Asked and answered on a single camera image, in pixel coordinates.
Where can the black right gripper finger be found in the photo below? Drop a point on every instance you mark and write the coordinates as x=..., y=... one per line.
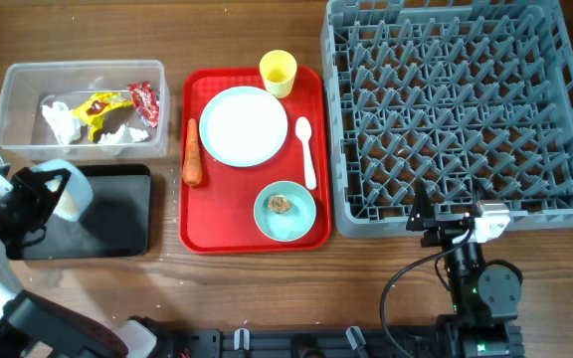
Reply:
x=422, y=216
x=479, y=193

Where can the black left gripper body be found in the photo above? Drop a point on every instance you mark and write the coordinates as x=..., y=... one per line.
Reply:
x=23, y=200

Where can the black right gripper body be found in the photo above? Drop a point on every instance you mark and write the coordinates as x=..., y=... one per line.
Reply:
x=443, y=233

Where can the white rice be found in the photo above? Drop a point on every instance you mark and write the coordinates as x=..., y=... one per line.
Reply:
x=68, y=207

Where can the light blue rice bowl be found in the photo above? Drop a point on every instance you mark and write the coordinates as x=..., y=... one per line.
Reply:
x=80, y=184

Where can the large white tissue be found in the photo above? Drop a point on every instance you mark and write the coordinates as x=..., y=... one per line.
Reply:
x=66, y=127

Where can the yellow sauce wrapper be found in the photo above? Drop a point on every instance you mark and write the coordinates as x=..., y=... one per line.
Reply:
x=93, y=110

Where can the small white tissue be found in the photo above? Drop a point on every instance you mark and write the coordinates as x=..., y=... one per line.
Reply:
x=114, y=142

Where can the red snack wrapper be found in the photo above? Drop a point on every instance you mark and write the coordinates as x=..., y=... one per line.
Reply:
x=145, y=103

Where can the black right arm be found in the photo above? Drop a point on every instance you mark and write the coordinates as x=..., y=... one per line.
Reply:
x=485, y=294

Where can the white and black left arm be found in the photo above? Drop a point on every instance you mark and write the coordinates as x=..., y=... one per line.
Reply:
x=27, y=318

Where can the grey plastic dishwasher rack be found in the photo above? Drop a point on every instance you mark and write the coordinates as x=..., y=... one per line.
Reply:
x=445, y=92

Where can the clear plastic bin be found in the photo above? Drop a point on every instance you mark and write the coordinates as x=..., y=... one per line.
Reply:
x=29, y=86

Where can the black plastic tray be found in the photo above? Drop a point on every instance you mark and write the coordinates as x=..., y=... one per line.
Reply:
x=115, y=224

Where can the light blue bowl with scrap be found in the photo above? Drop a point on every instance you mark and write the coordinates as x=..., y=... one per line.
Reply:
x=295, y=222

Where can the brown food scrap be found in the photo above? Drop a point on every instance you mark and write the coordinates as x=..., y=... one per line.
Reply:
x=279, y=204

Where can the white plastic spoon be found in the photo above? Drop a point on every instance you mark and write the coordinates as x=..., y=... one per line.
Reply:
x=303, y=132

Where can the orange carrot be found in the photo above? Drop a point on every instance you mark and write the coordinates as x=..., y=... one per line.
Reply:
x=192, y=168

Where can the red plastic tray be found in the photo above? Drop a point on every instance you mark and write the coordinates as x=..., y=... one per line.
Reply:
x=216, y=216

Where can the light blue plate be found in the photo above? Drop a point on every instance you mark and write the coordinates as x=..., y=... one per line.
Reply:
x=243, y=126

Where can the yellow plastic cup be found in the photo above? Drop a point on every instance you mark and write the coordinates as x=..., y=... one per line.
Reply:
x=278, y=69

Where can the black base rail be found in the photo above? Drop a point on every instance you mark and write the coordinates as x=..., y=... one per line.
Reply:
x=351, y=342

